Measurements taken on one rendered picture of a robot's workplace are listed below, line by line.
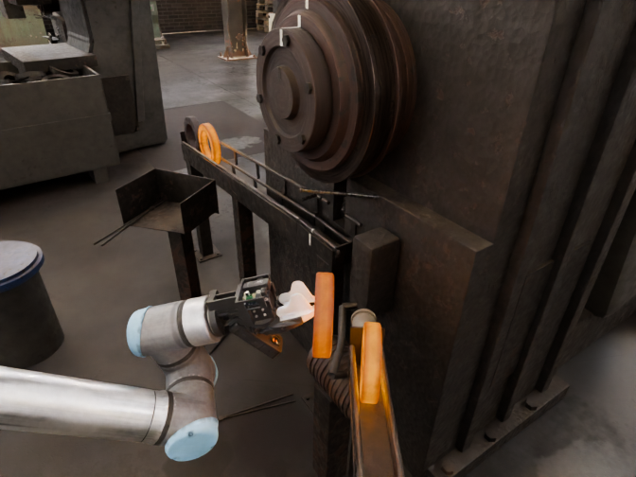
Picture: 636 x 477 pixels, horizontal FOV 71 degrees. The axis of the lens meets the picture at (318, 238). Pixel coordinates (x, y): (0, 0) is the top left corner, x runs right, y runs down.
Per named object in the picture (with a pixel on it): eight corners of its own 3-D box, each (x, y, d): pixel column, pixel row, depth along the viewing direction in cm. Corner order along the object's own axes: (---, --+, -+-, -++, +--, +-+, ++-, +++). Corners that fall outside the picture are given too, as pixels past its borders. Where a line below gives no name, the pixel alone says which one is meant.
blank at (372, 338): (375, 391, 95) (359, 390, 95) (379, 318, 96) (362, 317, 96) (379, 415, 79) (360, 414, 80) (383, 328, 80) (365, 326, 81)
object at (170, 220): (183, 314, 203) (154, 167, 165) (233, 329, 195) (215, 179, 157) (153, 344, 187) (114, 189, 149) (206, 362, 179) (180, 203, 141)
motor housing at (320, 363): (335, 442, 150) (343, 324, 122) (378, 498, 134) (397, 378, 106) (303, 462, 144) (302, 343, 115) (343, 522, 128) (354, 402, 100)
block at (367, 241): (376, 295, 129) (383, 223, 116) (395, 310, 123) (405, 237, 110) (346, 308, 123) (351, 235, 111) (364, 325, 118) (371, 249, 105)
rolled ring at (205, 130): (210, 173, 201) (217, 171, 203) (217, 150, 186) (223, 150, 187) (195, 139, 205) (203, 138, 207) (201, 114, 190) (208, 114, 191)
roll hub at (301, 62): (273, 132, 124) (270, 21, 109) (331, 165, 104) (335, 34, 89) (256, 134, 121) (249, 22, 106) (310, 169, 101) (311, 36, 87)
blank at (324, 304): (334, 258, 86) (316, 257, 86) (335, 302, 72) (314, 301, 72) (329, 325, 92) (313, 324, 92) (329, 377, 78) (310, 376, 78)
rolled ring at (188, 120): (193, 119, 198) (201, 117, 200) (181, 114, 212) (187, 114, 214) (201, 159, 206) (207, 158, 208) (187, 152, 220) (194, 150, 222)
